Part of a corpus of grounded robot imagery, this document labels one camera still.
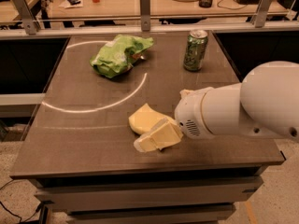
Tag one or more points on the black mesh pen cup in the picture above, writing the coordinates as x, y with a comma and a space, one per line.
205, 3

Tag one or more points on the right metal rail bracket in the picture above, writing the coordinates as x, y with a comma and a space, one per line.
259, 18

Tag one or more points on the middle metal rail bracket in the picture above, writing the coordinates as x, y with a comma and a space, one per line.
145, 15

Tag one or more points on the yellow wavy sponge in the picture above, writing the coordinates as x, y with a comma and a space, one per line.
145, 118

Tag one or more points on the green soda can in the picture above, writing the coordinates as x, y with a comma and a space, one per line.
195, 50

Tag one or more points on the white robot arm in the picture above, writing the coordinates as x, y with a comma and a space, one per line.
264, 105

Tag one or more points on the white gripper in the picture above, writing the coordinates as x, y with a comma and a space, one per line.
189, 116

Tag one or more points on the grey table drawer base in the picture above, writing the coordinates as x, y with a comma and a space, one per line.
206, 196

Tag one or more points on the green rice chip bag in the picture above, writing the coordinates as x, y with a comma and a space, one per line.
119, 55

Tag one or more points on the left metal rail bracket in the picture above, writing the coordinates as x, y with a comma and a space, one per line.
30, 24

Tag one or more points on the metal rail bracket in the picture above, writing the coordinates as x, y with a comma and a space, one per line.
30, 24
145, 15
259, 18

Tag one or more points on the wooden background desk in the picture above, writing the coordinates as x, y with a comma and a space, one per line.
62, 10

